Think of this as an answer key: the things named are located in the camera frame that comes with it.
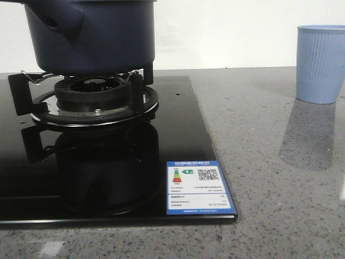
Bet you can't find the black glass gas stove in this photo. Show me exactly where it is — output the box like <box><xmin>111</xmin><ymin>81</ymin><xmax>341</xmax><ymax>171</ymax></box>
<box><xmin>1</xmin><ymin>76</ymin><xmax>238</xmax><ymax>229</ymax></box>

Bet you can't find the light blue ribbed cup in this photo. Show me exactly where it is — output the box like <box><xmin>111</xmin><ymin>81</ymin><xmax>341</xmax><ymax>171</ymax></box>
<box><xmin>296</xmin><ymin>25</ymin><xmax>344</xmax><ymax>104</ymax></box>

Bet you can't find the dark blue pot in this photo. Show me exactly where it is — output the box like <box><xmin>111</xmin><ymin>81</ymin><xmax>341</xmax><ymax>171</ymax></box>
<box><xmin>22</xmin><ymin>1</ymin><xmax>155</xmax><ymax>76</ymax></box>

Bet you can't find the blue energy label sticker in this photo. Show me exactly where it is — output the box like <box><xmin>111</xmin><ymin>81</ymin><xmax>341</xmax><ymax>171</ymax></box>
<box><xmin>167</xmin><ymin>161</ymin><xmax>237</xmax><ymax>215</ymax></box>

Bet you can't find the right burner with pot support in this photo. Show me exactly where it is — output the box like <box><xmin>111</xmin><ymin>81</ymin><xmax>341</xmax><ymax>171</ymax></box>
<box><xmin>8</xmin><ymin>64</ymin><xmax>159</xmax><ymax>127</ymax></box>

